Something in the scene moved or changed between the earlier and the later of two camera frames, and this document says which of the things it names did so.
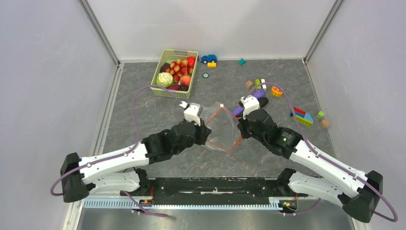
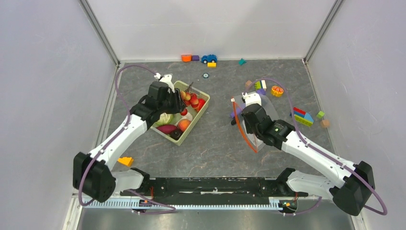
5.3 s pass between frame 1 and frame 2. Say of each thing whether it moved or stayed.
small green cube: stayed
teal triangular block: stayed
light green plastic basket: moved
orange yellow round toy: stayed
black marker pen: moved
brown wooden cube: stayed
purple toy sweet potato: moved
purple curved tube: stayed
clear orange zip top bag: moved
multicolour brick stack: stayed
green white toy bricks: stayed
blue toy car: stayed
